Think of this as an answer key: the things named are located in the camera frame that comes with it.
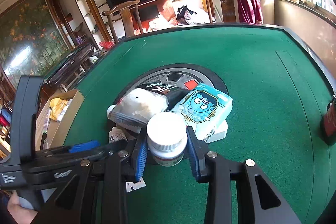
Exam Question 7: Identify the small white bottle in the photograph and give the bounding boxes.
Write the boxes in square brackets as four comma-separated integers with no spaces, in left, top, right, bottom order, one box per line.
[106,104,128,144]

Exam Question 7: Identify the floral wall painting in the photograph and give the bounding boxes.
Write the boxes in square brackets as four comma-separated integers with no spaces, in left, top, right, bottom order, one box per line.
[1,0,71,88]

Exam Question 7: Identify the dark red cork bottle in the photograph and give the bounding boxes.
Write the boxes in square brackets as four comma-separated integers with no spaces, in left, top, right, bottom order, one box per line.
[321,96,336,145]

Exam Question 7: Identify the red plastic bag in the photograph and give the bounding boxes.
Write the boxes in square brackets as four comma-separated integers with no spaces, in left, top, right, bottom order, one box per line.
[99,42,115,50]

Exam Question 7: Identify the black printed pouch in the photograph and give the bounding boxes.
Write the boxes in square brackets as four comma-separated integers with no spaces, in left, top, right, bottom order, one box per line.
[106,82,189,134]

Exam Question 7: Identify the folded dark table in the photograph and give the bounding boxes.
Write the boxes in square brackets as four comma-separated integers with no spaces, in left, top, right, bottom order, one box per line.
[43,43,93,88]

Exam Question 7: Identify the wooden chair left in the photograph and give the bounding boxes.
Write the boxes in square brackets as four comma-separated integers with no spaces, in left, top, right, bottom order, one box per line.
[102,0,143,44]

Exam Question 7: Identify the yellow snack packet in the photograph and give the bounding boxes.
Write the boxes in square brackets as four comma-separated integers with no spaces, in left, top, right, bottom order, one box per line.
[50,97,72,122]

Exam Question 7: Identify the round mahjong control panel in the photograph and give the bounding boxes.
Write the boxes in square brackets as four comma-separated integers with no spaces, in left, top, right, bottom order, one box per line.
[113,63,229,105]

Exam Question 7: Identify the pile of clothes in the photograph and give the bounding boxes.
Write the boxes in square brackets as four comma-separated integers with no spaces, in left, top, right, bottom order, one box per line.
[177,5,210,26]

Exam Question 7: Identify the white red-label pill bottle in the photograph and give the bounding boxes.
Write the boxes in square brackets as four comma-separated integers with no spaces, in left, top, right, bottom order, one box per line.
[146,112,187,167]

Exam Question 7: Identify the cardboard box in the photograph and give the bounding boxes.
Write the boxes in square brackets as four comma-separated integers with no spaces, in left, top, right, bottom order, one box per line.
[35,89,84,151]

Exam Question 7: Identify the person's left hand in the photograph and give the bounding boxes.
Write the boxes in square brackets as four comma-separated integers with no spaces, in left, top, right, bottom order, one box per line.
[7,191,38,224]

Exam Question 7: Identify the maroon cloth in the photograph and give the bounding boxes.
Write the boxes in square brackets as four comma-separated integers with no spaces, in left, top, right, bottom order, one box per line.
[238,0,264,24]

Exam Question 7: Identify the blue cartoon tissue pack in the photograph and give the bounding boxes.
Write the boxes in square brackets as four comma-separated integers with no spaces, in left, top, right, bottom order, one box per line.
[171,83,233,143]

